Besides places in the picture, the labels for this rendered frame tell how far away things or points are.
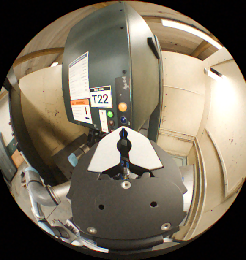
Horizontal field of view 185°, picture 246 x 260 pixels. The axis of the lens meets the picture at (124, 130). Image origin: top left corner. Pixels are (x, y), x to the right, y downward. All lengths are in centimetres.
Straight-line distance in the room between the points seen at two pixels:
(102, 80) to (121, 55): 10
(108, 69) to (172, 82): 105
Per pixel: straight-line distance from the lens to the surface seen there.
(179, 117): 132
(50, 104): 146
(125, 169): 53
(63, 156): 160
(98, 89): 30
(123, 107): 24
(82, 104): 39
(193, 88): 130
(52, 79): 151
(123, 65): 25
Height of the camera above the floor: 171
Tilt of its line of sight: 30 degrees down
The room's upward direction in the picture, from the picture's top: 2 degrees counter-clockwise
